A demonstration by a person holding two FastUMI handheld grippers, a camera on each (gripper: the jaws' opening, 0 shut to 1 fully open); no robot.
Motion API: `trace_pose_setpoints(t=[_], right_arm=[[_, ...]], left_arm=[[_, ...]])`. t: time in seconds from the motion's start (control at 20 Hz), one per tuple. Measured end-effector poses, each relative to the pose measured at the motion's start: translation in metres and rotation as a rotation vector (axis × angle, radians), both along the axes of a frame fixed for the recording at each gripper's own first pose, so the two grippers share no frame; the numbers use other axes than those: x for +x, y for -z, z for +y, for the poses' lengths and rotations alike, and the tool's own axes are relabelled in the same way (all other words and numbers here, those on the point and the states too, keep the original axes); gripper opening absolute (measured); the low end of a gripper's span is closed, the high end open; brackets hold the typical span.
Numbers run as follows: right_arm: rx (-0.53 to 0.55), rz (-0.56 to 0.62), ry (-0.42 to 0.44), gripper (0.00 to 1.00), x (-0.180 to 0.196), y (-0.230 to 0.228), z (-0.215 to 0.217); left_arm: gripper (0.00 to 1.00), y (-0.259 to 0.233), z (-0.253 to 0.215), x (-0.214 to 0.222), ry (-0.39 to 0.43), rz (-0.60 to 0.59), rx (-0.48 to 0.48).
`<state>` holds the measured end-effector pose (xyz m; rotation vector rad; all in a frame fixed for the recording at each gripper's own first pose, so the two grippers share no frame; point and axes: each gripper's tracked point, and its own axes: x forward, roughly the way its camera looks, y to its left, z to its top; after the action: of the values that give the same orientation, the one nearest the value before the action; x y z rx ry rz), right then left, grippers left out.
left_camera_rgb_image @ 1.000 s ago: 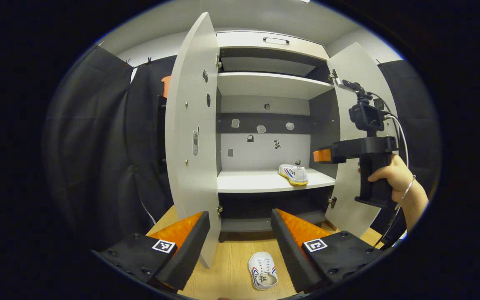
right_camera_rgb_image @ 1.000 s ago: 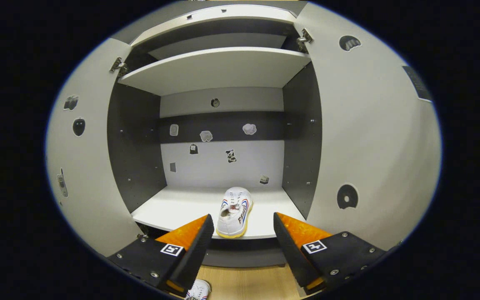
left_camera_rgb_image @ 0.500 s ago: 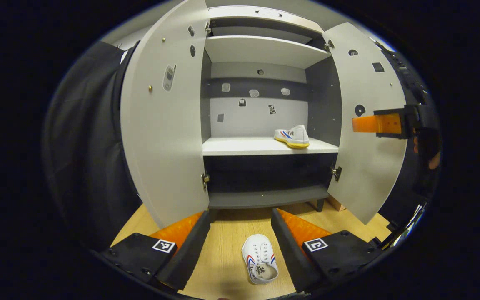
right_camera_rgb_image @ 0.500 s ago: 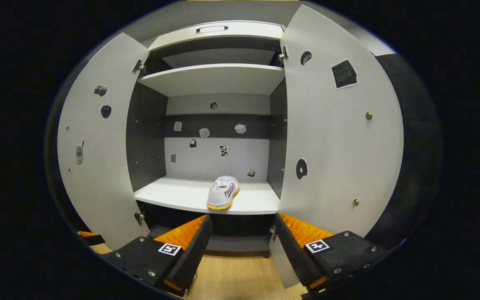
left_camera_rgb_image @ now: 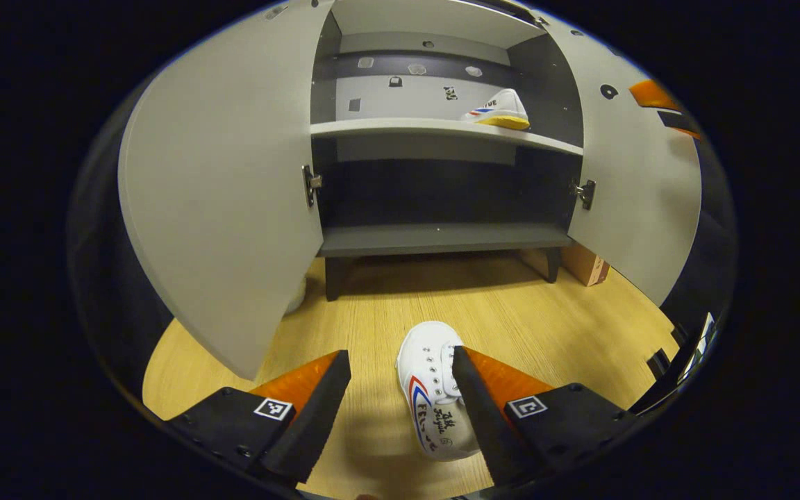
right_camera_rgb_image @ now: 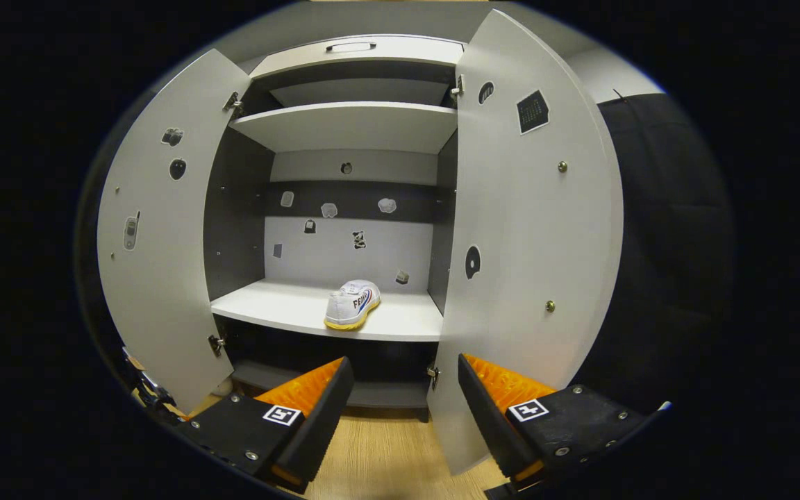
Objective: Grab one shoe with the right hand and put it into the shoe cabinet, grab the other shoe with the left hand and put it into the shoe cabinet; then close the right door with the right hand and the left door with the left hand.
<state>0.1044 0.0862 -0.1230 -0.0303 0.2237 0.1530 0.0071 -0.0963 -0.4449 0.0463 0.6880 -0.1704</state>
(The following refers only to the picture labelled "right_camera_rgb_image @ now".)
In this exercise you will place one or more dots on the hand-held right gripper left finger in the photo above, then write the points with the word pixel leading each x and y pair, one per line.
pixel 313 423

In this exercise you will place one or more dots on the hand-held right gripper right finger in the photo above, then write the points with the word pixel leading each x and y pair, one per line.
pixel 490 423

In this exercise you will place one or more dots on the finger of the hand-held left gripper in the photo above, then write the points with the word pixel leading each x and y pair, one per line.
pixel 150 390

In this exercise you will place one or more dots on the white door with phone sticker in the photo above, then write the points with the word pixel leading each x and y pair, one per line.
pixel 157 312

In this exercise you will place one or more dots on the white and grey shoe cabinet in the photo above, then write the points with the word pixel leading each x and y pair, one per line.
pixel 303 305

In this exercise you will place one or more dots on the white canvas shoe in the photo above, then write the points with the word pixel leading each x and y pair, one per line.
pixel 351 305

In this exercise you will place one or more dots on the white door with cat sticker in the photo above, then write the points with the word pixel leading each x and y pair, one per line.
pixel 525 243

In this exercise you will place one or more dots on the white cabinet shelf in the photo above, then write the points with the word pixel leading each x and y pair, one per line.
pixel 344 125

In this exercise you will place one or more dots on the white cabinet drawer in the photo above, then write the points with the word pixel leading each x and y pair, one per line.
pixel 407 55

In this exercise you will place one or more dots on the small white plush toy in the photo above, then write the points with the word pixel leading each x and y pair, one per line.
pixel 223 386

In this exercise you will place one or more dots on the black backdrop cloth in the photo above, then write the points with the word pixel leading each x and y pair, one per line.
pixel 671 243

